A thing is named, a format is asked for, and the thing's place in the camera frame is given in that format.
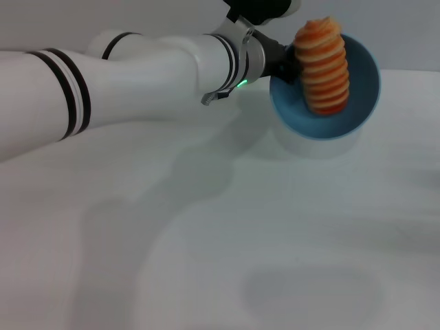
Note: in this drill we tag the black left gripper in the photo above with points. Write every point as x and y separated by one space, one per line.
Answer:
273 55

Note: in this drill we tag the orange ridged bread roll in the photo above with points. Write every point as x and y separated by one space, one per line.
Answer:
323 68

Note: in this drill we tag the blue bowl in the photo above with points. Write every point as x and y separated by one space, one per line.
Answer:
361 86

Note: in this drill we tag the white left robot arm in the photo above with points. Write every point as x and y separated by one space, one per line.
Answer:
137 79

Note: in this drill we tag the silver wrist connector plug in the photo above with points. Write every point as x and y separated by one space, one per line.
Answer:
209 99

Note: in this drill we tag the silver camera mount bracket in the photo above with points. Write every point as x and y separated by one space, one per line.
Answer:
245 32

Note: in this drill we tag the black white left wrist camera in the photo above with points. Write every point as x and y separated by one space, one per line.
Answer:
264 8

